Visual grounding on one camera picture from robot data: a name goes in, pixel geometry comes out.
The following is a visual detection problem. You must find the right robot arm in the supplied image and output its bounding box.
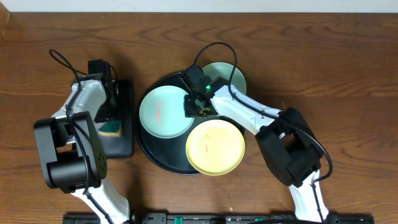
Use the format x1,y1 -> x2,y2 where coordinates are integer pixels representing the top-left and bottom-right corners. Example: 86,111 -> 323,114
183,78 -> 333,223

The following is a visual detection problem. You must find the round black tray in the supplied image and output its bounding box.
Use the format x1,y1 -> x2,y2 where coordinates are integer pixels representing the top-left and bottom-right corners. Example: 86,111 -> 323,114
135,71 -> 246,176

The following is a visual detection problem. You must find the mint plate top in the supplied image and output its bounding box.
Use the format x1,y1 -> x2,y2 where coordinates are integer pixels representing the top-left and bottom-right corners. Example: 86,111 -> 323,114
202,62 -> 247,95

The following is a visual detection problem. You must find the yellow plate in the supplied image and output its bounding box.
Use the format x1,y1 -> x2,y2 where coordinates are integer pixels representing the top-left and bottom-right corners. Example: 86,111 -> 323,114
186,119 -> 245,176

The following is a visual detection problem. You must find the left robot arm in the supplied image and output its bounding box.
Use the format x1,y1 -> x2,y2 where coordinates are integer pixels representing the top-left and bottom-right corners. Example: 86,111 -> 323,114
34,73 -> 134,223

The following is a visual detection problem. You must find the green yellow sponge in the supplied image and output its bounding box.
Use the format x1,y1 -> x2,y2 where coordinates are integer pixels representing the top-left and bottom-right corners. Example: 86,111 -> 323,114
98,120 -> 123,137

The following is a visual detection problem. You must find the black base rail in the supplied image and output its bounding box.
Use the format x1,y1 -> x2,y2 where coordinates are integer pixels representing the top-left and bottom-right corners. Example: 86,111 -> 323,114
62,212 -> 376,224

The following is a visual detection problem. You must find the rectangular black tray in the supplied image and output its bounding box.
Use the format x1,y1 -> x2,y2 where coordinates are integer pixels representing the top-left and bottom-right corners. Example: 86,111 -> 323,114
95,80 -> 134,159

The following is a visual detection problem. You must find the mint plate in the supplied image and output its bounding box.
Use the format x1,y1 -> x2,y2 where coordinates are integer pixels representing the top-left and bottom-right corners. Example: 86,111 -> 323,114
202,62 -> 247,95
139,85 -> 194,139

